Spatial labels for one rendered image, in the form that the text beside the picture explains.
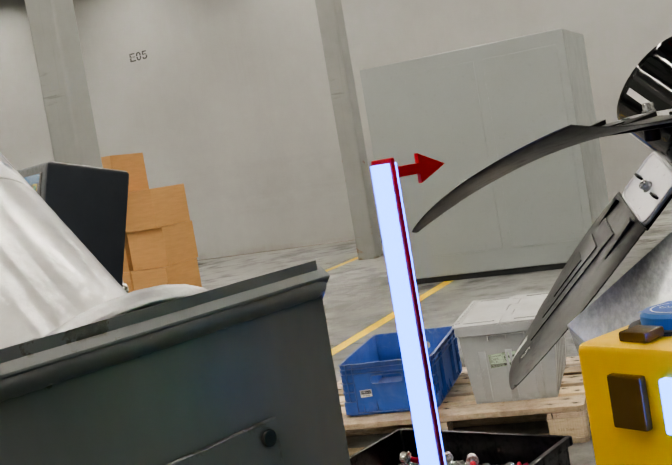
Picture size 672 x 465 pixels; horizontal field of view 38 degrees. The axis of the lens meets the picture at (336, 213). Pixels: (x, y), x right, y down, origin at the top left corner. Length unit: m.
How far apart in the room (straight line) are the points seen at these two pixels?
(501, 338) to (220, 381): 3.44
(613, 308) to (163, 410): 0.57
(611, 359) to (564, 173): 7.68
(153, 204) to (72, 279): 8.48
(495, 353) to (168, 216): 5.65
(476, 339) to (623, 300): 2.99
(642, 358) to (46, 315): 0.31
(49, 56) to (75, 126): 0.52
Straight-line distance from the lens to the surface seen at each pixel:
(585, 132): 0.81
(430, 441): 0.79
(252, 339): 0.52
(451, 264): 8.57
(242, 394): 0.52
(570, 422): 3.86
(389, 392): 4.06
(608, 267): 1.08
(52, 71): 7.14
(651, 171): 1.12
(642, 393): 0.55
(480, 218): 8.43
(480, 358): 3.96
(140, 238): 9.16
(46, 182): 1.24
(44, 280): 0.53
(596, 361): 0.57
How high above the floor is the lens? 1.20
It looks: 3 degrees down
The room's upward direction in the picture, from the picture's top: 10 degrees counter-clockwise
